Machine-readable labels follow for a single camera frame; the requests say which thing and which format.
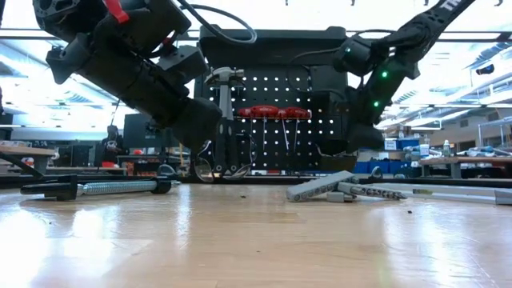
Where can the black plastic bin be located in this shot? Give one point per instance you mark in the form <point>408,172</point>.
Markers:
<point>340,163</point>

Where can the grey perforated beams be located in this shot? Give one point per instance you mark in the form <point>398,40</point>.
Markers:
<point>316,187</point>

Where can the black C-clamp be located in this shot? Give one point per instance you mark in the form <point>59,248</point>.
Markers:
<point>120,187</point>

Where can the silver aluminium spirit level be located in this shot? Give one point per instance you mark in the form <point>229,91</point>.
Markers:
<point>460,193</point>

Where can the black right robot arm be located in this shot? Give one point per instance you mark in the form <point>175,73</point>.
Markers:
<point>424,28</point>

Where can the black computer monitor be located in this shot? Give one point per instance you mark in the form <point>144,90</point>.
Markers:
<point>140,134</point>

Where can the blue storage bin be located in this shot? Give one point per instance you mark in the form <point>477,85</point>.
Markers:
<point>384,167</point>
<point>410,144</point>

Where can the person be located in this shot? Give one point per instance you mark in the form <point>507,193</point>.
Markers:
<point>112,142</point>

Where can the white plastic container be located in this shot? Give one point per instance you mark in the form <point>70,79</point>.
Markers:
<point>424,150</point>

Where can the small red object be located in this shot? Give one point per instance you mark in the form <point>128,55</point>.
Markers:
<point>108,164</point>

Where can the clear plastic bottle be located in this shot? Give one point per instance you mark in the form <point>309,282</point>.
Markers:
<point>446,150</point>

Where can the black pegboard tool cart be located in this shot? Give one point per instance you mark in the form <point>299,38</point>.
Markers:
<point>276,48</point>

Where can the wooden workbench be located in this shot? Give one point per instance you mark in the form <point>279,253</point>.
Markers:
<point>472,161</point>

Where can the black mounted device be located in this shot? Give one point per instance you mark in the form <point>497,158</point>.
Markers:
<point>485,69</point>

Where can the wooden side table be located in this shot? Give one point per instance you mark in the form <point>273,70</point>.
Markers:
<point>24,151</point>

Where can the black aluminium table frame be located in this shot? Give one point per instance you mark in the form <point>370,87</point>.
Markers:
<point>276,180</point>

